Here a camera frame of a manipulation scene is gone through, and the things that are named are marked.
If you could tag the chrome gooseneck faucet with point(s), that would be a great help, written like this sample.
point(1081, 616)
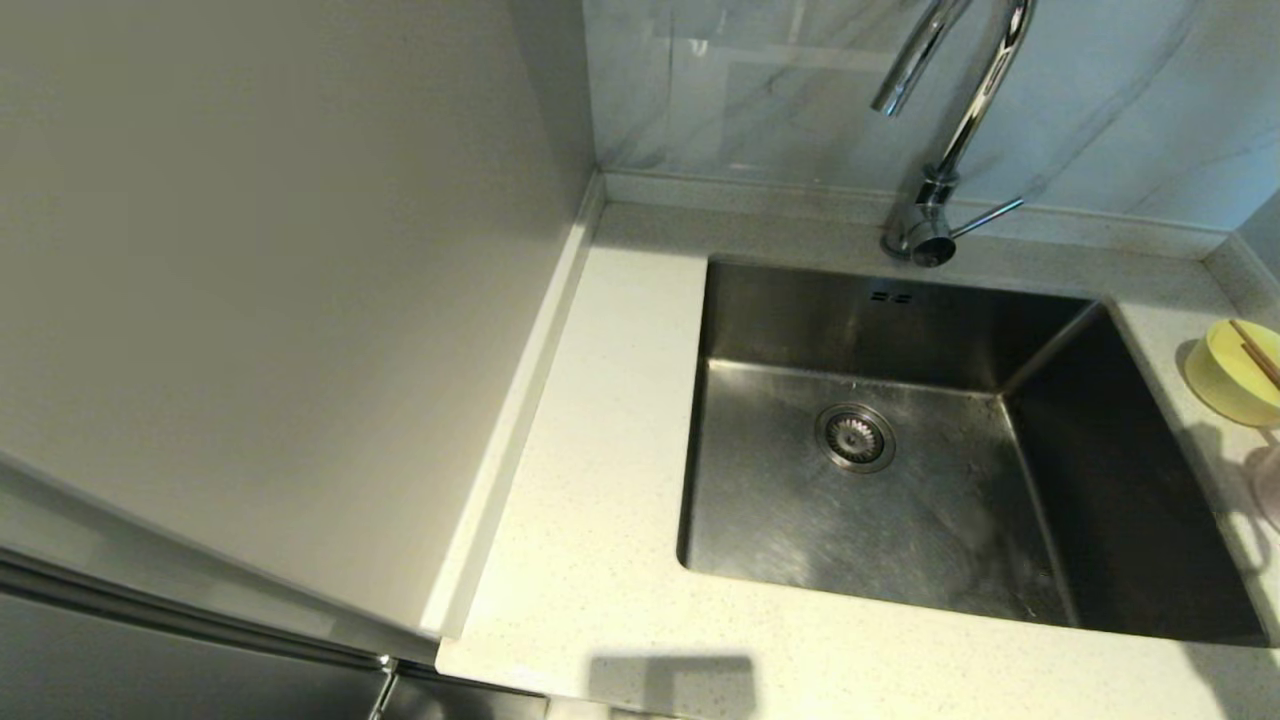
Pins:
point(938, 205)

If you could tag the yellow bowl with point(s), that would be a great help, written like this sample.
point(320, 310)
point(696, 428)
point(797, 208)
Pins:
point(1225, 375)

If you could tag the pink bowl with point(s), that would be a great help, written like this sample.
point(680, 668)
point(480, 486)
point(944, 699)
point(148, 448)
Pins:
point(1270, 485)

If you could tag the stainless steel sink basin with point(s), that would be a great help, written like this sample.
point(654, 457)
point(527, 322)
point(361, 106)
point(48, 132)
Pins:
point(780, 540)

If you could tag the round metal drain strainer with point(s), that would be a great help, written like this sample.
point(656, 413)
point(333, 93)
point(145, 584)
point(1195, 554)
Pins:
point(855, 437)

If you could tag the grey tall cabinet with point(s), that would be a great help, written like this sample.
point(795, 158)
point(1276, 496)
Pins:
point(250, 300)

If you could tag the chrome cabinet rail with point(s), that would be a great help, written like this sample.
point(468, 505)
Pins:
point(200, 628)

